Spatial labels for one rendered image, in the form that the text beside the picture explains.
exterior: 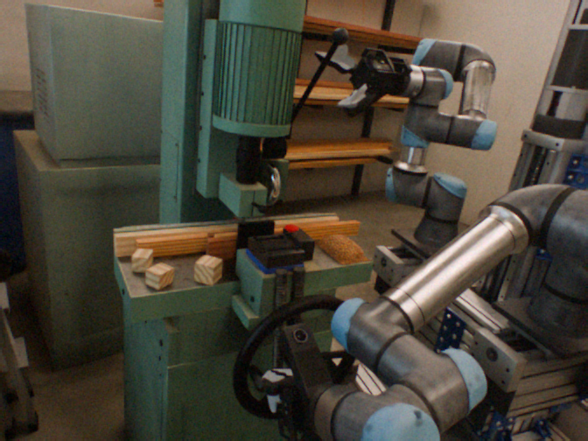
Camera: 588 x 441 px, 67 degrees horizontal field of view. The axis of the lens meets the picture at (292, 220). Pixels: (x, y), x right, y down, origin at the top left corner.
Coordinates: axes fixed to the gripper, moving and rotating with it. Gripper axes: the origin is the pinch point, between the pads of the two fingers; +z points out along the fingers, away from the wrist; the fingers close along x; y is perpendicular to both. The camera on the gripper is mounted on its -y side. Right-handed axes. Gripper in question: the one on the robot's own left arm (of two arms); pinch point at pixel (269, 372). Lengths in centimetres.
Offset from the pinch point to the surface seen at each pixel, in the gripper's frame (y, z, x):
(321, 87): -145, 199, 159
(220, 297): -12.9, 19.8, -0.7
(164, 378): 3.7, 31.2, -11.6
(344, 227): -26, 30, 42
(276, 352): -0.1, 13.6, 8.2
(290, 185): -87, 288, 172
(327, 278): -13.1, 19.7, 27.0
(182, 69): -68, 29, -1
